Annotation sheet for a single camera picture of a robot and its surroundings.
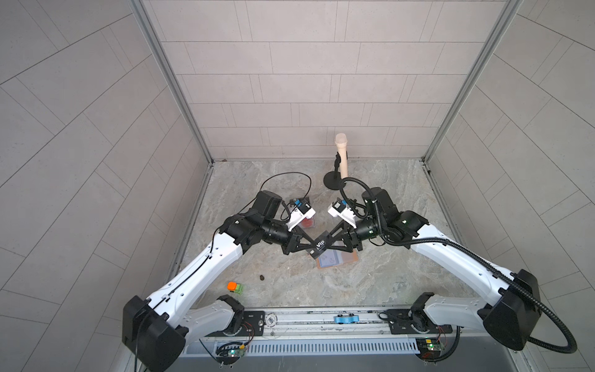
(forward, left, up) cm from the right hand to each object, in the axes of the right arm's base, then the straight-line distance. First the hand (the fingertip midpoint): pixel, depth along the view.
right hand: (330, 243), depth 67 cm
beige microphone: (+39, -8, +5) cm, 40 cm away
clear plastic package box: (+18, +6, -18) cm, 26 cm away
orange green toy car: (-5, +32, -17) cm, 37 cm away
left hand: (0, +5, 0) cm, 5 cm away
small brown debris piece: (-2, +23, -19) cm, 30 cm away
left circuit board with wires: (-23, +31, -17) cm, 42 cm away
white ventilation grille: (-22, +8, -21) cm, 32 cm away
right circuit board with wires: (-25, -27, -22) cm, 43 cm away
